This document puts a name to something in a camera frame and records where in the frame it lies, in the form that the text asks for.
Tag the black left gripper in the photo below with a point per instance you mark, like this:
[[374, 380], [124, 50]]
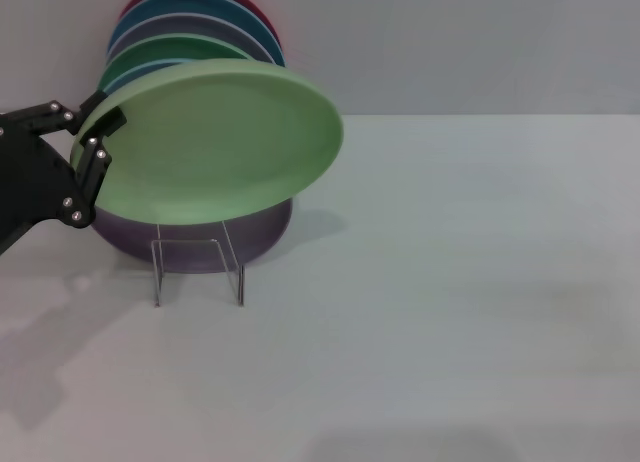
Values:
[[30, 182]]

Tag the light green plate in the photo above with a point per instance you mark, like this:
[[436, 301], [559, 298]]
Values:
[[215, 142]]

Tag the dark green plate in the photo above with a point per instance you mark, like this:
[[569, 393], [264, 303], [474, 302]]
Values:
[[175, 49]]

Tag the clear acrylic plate rack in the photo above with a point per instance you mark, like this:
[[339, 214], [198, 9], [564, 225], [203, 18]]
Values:
[[157, 282]]

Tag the teal blue plate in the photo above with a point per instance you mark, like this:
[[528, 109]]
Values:
[[200, 4]]

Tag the purple plate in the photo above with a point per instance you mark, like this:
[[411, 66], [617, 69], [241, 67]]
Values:
[[260, 232]]

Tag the maroon plate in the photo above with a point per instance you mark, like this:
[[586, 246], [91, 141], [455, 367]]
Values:
[[255, 2]]

